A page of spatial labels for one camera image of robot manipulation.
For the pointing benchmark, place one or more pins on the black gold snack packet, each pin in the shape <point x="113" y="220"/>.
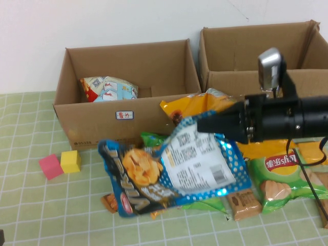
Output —
<point x="110" y="202"/>

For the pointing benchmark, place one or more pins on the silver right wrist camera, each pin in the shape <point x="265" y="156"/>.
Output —
<point x="269" y="66"/>

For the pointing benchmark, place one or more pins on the green crumpled Lay's chips bag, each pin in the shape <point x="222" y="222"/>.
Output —
<point x="151" y="138"/>

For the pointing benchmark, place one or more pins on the pink foam cube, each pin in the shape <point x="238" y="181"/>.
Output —
<point x="51" y="167"/>

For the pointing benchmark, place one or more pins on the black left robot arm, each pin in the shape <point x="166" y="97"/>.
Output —
<point x="2" y="237"/>

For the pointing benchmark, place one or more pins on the cardboard box with express print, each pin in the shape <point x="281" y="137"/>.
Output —
<point x="102" y="128"/>

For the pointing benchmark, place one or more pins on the white blue red snack bag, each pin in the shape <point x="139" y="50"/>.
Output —
<point x="110" y="89"/>

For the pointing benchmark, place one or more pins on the green checkered tablecloth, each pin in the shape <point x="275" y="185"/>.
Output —
<point x="64" y="210"/>

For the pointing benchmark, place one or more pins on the taped cardboard box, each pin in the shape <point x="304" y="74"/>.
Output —
<point x="230" y="51"/>

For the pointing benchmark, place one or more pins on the large yellow chips bag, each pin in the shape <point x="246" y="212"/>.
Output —
<point x="194" y="105"/>

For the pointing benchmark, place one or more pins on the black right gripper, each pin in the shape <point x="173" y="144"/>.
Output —
<point x="276" y="120"/>

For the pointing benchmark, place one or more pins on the green cucumber Lay's chips bag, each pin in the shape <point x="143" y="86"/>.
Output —
<point x="287" y="176"/>

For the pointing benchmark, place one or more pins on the yellow foam cube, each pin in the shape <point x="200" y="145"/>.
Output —
<point x="70" y="162"/>

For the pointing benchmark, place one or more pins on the blue dotted shrimp chips bag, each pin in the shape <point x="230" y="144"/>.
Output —
<point x="194" y="164"/>

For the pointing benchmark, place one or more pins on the white label with red writing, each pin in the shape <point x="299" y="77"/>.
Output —
<point x="125" y="115"/>

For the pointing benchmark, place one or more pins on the orange biscuit packet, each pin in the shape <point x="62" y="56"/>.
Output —
<point x="307" y="151"/>

